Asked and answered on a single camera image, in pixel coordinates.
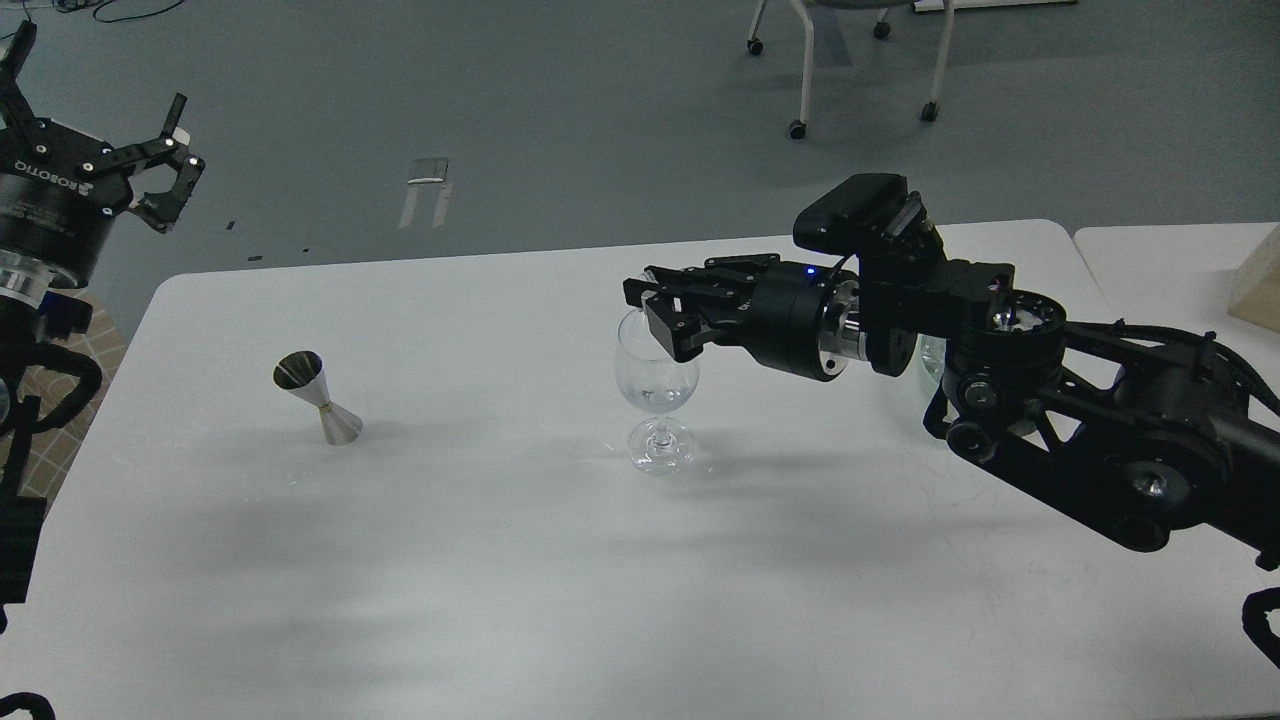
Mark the clear wine glass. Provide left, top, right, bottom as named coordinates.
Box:
left=614, top=307, right=701, bottom=475

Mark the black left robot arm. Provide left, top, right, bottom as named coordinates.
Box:
left=1, top=20, right=205, bottom=606

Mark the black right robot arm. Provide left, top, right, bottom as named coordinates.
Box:
left=623, top=173, right=1279, bottom=571

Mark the beige checkered chair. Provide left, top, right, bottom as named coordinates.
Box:
left=0, top=290, right=129, bottom=491

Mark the wooden block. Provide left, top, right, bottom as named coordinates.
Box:
left=1228, top=225, right=1279, bottom=333

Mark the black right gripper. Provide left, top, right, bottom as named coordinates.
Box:
left=623, top=252, right=861, bottom=382

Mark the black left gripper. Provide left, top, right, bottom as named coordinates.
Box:
left=0, top=20, right=207, bottom=316

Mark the white rolling chair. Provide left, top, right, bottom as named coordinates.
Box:
left=746, top=0, right=954, bottom=140

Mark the steel double jigger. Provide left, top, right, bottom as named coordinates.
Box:
left=271, top=350, right=364, bottom=446

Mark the green bowl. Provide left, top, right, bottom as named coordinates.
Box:
left=916, top=334, right=947, bottom=386

